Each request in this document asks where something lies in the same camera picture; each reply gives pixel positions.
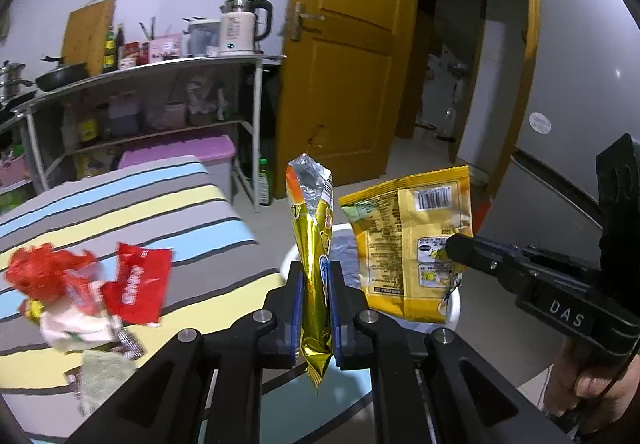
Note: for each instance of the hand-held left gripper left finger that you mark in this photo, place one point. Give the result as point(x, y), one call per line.
point(296, 319)

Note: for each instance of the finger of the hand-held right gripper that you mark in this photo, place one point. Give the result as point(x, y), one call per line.
point(480, 256)

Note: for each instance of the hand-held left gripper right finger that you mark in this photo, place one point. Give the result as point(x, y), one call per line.
point(336, 319)

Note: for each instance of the gold snack packet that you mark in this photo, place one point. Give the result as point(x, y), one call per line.
point(312, 274)

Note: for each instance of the white trash bin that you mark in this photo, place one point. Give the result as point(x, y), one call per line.
point(342, 249)

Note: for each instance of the yellow snack packet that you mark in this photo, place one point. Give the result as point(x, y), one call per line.
point(395, 244)

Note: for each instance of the white cloth bag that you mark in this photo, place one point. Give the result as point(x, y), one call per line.
point(75, 329)

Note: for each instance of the red plastic bag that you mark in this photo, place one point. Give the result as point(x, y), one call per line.
point(45, 274)

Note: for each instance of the person's right hand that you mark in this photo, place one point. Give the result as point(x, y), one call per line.
point(590, 389)

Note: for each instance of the green plastic bottle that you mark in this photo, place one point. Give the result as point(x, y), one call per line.
point(264, 184)

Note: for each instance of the red snack packet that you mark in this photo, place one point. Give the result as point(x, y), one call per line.
point(137, 284)

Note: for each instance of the dark candy wrapper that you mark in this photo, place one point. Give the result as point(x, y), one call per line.
point(129, 344)

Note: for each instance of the striped bed sheet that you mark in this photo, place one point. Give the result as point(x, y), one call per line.
point(165, 204)

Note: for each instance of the pale green wrapper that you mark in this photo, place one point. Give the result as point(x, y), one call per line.
point(102, 374)

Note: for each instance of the purple lid storage box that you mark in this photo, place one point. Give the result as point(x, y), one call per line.
point(180, 149)

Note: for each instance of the yellow wooden door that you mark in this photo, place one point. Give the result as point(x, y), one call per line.
point(345, 74)

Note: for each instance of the crumpled plastic bag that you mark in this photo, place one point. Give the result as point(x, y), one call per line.
point(202, 99)

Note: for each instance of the yellow label bottle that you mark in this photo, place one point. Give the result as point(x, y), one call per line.
point(88, 129)

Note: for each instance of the metal shelf rack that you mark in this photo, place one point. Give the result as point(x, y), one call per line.
point(150, 69)

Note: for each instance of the white electric kettle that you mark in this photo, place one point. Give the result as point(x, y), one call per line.
point(239, 32)

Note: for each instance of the clear plastic pitcher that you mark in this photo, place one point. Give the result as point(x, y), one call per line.
point(202, 39)

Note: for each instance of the pink box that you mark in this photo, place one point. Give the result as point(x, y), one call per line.
point(166, 47)

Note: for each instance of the pink plastic container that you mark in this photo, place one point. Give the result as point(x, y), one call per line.
point(12, 172)

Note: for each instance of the dark sauce bottle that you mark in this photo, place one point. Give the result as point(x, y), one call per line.
point(120, 47)

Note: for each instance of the green label oil bottle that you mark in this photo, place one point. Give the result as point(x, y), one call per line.
point(109, 52)

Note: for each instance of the black frying pan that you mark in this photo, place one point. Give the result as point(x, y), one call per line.
point(62, 76)

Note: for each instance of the wooden cutting board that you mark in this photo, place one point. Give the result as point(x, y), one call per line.
point(87, 39)

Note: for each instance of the steel pot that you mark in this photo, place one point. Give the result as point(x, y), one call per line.
point(11, 77)

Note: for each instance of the round white wall sticker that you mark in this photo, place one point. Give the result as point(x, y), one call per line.
point(541, 123)

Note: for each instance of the wooden door frame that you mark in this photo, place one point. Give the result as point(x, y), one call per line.
point(525, 49)

